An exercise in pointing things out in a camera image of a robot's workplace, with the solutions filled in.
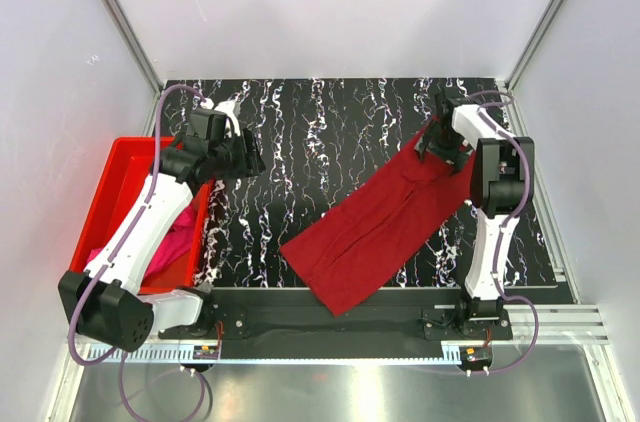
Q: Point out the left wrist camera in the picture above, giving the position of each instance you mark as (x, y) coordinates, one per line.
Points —
(214, 122)

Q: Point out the red plastic bin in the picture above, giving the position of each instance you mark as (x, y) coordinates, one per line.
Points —
(122, 179)

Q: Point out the left aluminium frame post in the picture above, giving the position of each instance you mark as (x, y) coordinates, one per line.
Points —
(133, 44)

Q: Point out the pink t shirt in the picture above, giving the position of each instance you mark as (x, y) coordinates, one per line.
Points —
(176, 242)

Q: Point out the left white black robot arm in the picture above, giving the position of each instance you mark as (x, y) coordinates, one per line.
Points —
(104, 302)

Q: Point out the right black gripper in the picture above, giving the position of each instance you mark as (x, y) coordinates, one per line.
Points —
(453, 158)

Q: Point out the aluminium rail front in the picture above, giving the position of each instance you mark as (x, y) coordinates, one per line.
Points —
(388, 335)

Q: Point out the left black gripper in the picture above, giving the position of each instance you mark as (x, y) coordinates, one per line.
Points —
(251, 163)

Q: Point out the right aluminium frame post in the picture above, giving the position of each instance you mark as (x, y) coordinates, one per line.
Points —
(543, 26)

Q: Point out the dark red t shirt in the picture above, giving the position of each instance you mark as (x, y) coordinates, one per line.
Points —
(359, 245)

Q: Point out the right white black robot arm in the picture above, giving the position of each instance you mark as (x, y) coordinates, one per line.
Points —
(462, 131)

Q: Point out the aluminium frame post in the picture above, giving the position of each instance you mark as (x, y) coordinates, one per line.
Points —
(133, 44)
(543, 26)

